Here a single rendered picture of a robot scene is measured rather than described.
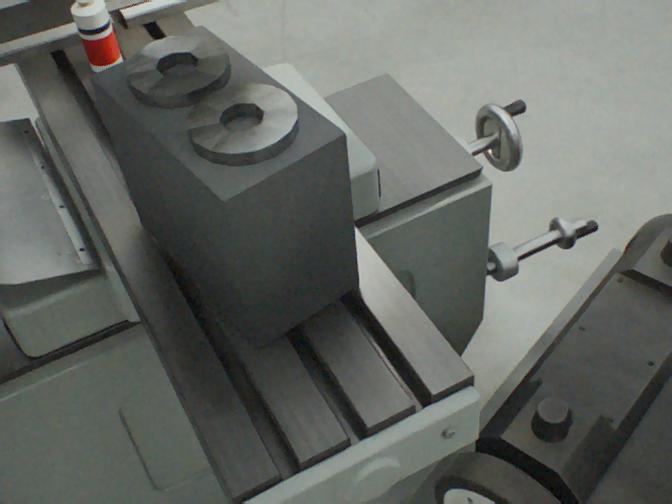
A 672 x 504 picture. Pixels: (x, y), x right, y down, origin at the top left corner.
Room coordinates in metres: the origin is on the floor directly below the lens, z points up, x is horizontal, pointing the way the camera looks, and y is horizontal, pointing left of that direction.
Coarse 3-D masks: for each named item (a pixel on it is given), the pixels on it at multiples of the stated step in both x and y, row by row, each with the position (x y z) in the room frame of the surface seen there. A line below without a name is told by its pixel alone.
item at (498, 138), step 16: (480, 112) 1.12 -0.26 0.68; (496, 112) 1.08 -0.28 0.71; (512, 112) 1.08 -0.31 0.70; (480, 128) 1.12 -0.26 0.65; (496, 128) 1.08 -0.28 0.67; (512, 128) 1.05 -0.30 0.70; (464, 144) 1.04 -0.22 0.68; (480, 144) 1.07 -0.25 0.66; (496, 144) 1.07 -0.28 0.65; (512, 144) 1.04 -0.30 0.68; (496, 160) 1.08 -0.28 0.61; (512, 160) 1.03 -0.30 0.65
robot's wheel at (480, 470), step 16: (464, 464) 0.55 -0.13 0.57; (480, 464) 0.54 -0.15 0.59; (496, 464) 0.54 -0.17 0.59; (448, 480) 0.54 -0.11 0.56; (464, 480) 0.53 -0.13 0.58; (480, 480) 0.52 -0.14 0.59; (496, 480) 0.52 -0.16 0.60; (512, 480) 0.51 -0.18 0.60; (528, 480) 0.51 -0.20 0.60; (448, 496) 0.54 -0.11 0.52; (464, 496) 0.55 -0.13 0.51; (480, 496) 0.51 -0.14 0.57; (496, 496) 0.50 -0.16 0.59; (512, 496) 0.49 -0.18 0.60; (528, 496) 0.49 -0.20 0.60; (544, 496) 0.49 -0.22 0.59
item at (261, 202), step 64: (128, 64) 0.65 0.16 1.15; (192, 64) 0.66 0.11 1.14; (128, 128) 0.61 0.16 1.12; (192, 128) 0.56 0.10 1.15; (256, 128) 0.55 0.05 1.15; (320, 128) 0.55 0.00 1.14; (192, 192) 0.53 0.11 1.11; (256, 192) 0.50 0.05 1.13; (320, 192) 0.53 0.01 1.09; (192, 256) 0.56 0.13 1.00; (256, 256) 0.49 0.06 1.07; (320, 256) 0.52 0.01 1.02; (256, 320) 0.48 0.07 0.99
